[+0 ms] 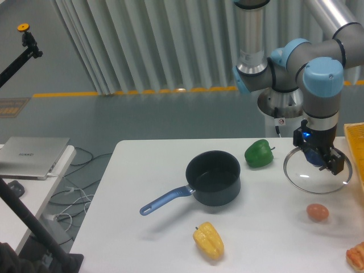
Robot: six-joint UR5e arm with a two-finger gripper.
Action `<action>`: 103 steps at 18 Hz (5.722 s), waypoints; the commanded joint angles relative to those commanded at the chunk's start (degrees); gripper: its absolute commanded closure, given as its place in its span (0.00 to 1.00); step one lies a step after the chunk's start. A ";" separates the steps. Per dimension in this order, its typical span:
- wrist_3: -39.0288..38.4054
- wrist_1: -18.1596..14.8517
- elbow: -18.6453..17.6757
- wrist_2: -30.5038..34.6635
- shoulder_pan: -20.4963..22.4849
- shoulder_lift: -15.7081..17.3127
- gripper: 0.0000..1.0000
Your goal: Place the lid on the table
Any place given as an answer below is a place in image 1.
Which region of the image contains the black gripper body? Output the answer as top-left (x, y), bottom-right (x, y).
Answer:
top-left (293, 119), bottom-right (337, 159)

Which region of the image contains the glass lid blue knob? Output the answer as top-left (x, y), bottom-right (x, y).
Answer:
top-left (283, 147), bottom-right (353, 195)

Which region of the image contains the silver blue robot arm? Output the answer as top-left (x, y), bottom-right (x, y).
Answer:
top-left (233, 1), bottom-right (363, 174)

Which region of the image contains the yellow wicker basket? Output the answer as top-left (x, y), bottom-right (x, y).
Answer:
top-left (344, 122), bottom-right (363, 187)

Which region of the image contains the green bell pepper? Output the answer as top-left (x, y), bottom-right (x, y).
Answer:
top-left (244, 139), bottom-right (275, 168)

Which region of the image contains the brown egg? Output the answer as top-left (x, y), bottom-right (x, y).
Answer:
top-left (306, 203), bottom-right (329, 221)

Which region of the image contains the orange toy bread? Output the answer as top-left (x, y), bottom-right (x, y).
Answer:
top-left (346, 242), bottom-right (363, 272)

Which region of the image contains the yellow bell pepper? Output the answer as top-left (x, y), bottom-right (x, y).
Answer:
top-left (193, 222), bottom-right (225, 260)

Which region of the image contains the white corrugated curtain panel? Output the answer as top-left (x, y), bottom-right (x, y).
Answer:
top-left (55, 1), bottom-right (363, 95)

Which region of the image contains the black tripod pole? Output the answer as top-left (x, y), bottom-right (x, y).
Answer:
top-left (1, 179), bottom-right (84, 272)

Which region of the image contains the silver laptop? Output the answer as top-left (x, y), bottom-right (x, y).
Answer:
top-left (1, 136), bottom-right (69, 180)

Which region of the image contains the white side desk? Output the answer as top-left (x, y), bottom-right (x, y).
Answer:
top-left (1, 145), bottom-right (76, 254)

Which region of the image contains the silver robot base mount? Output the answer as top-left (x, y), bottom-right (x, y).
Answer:
top-left (257, 88), bottom-right (303, 138)

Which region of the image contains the black saucepan blue handle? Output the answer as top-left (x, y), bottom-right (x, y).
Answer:
top-left (139, 150), bottom-right (241, 216)

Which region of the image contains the white cable on floor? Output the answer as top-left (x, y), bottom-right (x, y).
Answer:
top-left (53, 186), bottom-right (94, 228)

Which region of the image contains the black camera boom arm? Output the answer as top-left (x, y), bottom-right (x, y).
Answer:
top-left (1, 23), bottom-right (43, 87)

